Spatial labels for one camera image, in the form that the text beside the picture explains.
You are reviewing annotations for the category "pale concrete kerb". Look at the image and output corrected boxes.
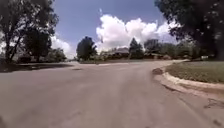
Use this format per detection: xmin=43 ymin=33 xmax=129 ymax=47
xmin=152 ymin=59 xmax=224 ymax=101

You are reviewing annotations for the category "low house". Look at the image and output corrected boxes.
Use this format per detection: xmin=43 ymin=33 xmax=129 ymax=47
xmin=99 ymin=47 xmax=131 ymax=61
xmin=143 ymin=52 xmax=165 ymax=60

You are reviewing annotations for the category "round dark tree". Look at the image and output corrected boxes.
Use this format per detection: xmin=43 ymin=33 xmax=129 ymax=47
xmin=76 ymin=35 xmax=98 ymax=62

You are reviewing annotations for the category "group of tall trees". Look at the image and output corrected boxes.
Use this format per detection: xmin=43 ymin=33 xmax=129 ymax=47
xmin=0 ymin=0 xmax=68 ymax=64

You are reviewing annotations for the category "group of large dark trees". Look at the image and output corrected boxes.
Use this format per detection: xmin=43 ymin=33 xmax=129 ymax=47
xmin=154 ymin=0 xmax=224 ymax=61

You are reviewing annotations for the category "grass strip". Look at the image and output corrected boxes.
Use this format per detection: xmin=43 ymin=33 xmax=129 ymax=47
xmin=79 ymin=58 xmax=164 ymax=65

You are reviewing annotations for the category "grey asphalt road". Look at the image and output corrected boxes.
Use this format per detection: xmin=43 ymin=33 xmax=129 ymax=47
xmin=0 ymin=59 xmax=224 ymax=128

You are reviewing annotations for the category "green grass lawn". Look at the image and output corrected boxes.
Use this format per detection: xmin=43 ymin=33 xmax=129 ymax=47
xmin=165 ymin=60 xmax=224 ymax=84

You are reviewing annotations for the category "shaded grass lawn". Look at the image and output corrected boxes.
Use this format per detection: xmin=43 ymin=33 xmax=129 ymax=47
xmin=0 ymin=62 xmax=74 ymax=74

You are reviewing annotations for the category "row of bushes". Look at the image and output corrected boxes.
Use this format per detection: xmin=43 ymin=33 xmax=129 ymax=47
xmin=159 ymin=42 xmax=204 ymax=60

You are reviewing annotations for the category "small conifer tree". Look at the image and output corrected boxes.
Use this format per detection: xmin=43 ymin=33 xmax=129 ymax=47
xmin=128 ymin=37 xmax=145 ymax=60

